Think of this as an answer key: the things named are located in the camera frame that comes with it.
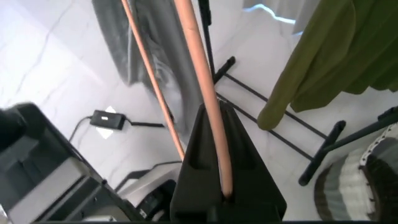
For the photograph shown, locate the green long-sleeved shirt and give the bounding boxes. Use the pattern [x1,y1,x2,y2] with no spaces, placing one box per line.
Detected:
[257,0,398,131]

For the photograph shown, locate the black cable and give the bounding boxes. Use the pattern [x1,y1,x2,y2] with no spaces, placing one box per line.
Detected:
[68,115,94,142]
[124,119,165,129]

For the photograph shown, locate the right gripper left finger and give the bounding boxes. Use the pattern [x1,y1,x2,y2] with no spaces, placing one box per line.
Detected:
[170,104,225,222]

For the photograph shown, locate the black power adapter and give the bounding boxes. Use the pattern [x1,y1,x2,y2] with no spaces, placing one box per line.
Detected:
[89,109,127,131]

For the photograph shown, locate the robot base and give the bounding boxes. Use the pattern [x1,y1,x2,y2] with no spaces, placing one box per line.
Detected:
[0,102,185,222]

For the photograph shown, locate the pale grey shorts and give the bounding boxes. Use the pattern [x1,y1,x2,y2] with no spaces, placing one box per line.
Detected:
[91,0,205,139]

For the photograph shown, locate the black clothes rack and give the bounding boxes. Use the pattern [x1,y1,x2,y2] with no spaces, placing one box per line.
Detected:
[197,0,398,187]

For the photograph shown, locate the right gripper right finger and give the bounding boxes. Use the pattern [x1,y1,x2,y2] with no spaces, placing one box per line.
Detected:
[219,101,287,222]

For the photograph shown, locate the white curtain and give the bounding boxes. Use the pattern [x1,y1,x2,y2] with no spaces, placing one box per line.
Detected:
[242,0,322,35]

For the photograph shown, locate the white laundry basket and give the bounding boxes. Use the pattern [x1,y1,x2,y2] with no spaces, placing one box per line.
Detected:
[313,123,398,222]

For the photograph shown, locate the pink clothes hanger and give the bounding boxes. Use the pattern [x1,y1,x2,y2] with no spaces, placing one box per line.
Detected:
[120,0,234,199]

